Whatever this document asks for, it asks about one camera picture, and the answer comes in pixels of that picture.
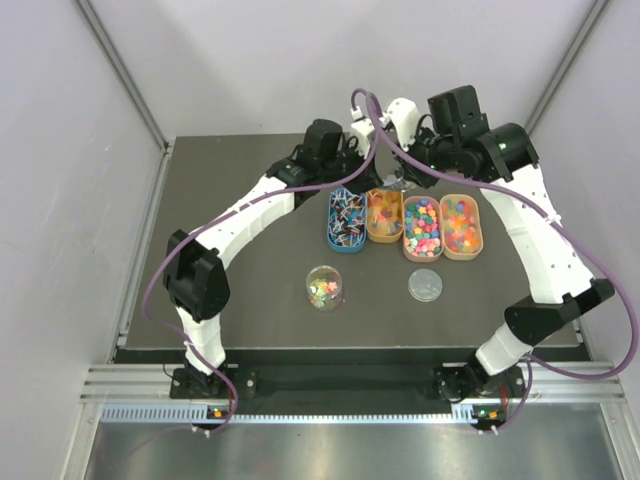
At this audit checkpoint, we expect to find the purple cable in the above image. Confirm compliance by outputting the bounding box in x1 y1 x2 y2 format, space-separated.
349 88 640 434
142 124 381 434

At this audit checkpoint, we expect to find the blue tray of lollipops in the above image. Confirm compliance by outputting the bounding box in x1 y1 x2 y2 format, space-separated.
326 187 367 254

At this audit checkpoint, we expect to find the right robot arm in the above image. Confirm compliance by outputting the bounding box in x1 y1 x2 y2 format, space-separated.
398 85 615 396

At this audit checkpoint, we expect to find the pink tray of star candies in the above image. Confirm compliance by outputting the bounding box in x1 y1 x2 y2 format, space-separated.
402 196 444 263

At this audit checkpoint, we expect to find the slotted cable duct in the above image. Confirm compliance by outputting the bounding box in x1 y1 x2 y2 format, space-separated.
100 404 503 425

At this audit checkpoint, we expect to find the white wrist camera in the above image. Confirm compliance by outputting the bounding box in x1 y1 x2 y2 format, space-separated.
381 98 421 151
349 117 375 158

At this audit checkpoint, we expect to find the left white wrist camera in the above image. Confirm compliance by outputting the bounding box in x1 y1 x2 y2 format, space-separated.
349 117 375 158

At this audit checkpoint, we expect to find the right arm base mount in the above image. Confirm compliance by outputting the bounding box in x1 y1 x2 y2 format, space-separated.
433 364 525 403

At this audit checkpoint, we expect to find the clear jar lid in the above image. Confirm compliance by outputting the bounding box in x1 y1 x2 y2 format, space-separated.
407 268 443 303

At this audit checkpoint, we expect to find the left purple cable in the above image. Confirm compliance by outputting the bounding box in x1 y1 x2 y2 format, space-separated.
142 124 381 434

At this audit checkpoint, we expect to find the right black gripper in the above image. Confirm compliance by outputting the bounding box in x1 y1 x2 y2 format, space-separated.
389 124 457 190

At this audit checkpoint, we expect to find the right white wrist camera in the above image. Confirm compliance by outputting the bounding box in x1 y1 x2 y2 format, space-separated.
381 98 421 151

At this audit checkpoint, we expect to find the clear plastic jar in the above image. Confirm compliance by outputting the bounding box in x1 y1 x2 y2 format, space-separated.
306 265 343 312

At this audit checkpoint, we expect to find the beige tray of gummies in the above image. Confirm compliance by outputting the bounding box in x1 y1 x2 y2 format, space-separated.
440 194 484 261

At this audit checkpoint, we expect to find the orange tray of candies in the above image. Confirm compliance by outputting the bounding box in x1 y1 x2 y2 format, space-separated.
366 188 404 244

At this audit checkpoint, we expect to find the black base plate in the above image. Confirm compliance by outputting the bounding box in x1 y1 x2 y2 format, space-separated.
222 364 455 414

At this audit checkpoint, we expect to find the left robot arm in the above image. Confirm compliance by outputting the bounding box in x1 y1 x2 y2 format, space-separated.
163 118 377 397

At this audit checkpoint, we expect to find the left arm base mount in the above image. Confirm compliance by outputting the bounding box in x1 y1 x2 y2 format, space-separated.
162 363 235 401

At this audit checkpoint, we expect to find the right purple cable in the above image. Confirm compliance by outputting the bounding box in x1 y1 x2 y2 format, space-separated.
349 88 640 434

